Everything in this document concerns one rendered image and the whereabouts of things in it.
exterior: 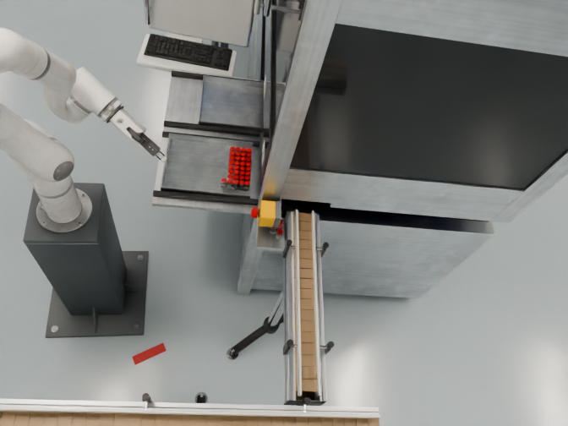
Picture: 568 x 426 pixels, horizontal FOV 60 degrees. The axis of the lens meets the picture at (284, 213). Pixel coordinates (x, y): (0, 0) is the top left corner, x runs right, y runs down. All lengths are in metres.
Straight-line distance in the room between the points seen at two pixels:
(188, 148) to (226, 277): 0.93
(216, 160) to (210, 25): 0.77
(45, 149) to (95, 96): 0.22
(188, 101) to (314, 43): 1.07
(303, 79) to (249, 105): 0.92
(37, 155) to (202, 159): 0.71
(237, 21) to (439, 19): 1.41
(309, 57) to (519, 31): 0.49
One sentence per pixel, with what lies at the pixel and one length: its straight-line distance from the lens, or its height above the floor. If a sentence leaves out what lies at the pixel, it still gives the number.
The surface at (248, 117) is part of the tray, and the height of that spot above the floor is 0.88.
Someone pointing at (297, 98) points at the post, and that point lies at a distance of 1.38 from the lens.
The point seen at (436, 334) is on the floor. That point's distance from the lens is 2.95.
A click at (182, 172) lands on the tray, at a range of 1.99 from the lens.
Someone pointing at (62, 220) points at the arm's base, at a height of 0.90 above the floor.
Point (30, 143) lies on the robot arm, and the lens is 1.53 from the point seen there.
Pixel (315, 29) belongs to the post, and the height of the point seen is 1.78.
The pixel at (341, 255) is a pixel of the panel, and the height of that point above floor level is 0.57.
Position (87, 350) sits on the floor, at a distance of 2.66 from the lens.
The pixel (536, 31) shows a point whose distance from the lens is 1.36.
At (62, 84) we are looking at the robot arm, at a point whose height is 1.46.
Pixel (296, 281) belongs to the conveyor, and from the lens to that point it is 1.73.
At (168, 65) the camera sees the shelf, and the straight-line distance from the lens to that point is 2.47.
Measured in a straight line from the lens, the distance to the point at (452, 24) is 1.27.
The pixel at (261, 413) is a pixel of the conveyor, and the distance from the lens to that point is 1.59.
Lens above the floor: 2.53
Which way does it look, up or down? 59 degrees down
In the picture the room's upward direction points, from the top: 19 degrees clockwise
